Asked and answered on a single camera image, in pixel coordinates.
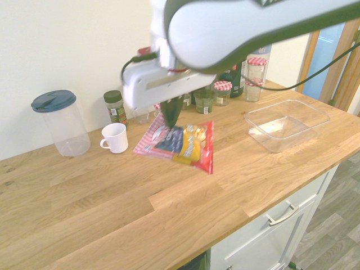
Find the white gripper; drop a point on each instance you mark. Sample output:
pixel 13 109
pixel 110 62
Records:
pixel 157 84

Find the red yellow blue chip bag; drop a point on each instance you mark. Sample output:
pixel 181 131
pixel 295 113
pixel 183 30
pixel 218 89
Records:
pixel 182 143

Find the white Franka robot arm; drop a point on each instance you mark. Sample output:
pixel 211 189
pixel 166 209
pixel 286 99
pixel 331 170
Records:
pixel 213 31

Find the clear plastic rectangular container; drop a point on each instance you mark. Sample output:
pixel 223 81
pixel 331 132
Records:
pixel 287 125

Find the small clear lidless glass jar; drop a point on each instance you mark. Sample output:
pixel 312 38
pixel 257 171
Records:
pixel 140 115

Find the green tinted glass jar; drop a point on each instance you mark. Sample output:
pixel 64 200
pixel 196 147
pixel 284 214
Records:
pixel 204 101

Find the short jar red checked lid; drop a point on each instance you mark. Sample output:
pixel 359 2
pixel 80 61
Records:
pixel 223 92

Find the spice jar with dark lid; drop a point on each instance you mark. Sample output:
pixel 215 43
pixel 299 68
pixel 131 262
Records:
pixel 115 108

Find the white ceramic mug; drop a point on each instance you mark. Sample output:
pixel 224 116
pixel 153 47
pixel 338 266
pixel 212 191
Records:
pixel 115 138

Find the jar with plain red lid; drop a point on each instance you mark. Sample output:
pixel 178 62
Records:
pixel 144 51

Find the dark green glass bottle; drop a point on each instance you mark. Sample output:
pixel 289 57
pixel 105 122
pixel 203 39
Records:
pixel 236 81

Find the empty jar red checked lid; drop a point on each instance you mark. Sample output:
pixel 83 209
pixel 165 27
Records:
pixel 253 91

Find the tall jar red checked lid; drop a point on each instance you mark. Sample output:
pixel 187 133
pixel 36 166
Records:
pixel 256 70

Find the clear jug with blue lid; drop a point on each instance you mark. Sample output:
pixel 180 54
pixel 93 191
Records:
pixel 63 123

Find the wooden door frame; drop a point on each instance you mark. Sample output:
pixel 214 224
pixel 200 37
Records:
pixel 344 64

